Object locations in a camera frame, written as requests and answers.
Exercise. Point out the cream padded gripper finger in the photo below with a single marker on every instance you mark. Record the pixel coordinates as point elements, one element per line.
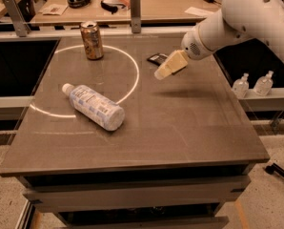
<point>175,62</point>

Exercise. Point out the black rxbar chocolate wrapper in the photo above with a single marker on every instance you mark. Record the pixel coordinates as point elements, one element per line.
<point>157,59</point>

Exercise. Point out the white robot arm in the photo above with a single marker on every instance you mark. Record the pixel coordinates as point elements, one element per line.
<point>235,22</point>

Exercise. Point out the orange soda can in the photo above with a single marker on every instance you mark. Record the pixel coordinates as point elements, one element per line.
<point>92,40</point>

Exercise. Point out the white paper sheet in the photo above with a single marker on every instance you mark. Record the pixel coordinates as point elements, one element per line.
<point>199,12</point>

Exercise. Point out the small clear bottle left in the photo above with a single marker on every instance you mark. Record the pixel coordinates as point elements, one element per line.
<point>241,86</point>

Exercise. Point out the small clear bottle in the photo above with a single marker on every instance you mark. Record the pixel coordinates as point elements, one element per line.
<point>264,84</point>
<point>241,86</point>

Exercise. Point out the black sunglasses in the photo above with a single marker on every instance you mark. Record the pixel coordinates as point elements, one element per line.
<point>112,8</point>

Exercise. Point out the small clear bottle right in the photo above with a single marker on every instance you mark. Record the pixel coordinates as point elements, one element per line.
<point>264,84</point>

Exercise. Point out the white plastic water bottle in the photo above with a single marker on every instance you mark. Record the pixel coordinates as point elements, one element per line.
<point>95,106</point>

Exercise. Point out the grey drawer cabinet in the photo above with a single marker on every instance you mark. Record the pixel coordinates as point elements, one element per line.
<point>184,148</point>

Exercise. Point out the printed paper card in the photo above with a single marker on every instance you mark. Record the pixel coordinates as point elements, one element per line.
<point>54,9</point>

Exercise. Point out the metal bracket middle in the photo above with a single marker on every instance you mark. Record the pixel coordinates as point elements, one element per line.
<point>136,16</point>

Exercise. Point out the metal bracket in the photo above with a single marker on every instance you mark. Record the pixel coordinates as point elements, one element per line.
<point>20,25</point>
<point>136,16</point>

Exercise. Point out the metal bracket left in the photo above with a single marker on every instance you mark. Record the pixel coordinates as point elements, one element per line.
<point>20,25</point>

